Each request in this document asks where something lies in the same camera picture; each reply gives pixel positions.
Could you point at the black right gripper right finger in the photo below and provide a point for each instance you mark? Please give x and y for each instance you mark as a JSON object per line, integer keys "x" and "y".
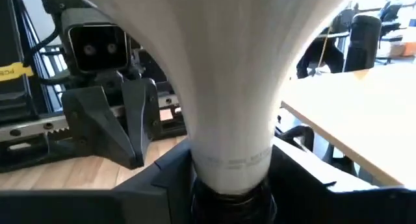
{"x": 341, "y": 204}

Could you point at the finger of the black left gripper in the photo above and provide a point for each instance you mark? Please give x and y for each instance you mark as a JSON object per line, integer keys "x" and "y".
{"x": 146, "y": 113}
{"x": 104, "y": 130}

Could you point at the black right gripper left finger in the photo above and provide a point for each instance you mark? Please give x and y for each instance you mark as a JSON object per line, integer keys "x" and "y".
{"x": 81, "y": 207}

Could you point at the white flood lightbulb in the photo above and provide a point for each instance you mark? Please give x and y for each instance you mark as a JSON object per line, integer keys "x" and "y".
{"x": 227, "y": 71}

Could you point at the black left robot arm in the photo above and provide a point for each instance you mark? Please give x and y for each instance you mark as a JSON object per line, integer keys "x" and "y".
{"x": 13, "y": 39}

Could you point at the yellow label tag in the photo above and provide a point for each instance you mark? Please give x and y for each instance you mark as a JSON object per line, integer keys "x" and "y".
{"x": 14, "y": 71}

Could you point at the light wood desk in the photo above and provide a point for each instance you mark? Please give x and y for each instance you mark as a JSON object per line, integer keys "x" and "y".
{"x": 357, "y": 120}

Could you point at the thin yellow pole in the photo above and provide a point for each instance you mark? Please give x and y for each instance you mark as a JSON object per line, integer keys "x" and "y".
{"x": 325, "y": 45}

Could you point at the brown cardboard box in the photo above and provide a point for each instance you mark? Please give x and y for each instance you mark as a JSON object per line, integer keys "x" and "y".
{"x": 404, "y": 50}

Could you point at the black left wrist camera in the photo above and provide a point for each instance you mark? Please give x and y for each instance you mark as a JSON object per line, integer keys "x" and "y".
{"x": 97, "y": 45}

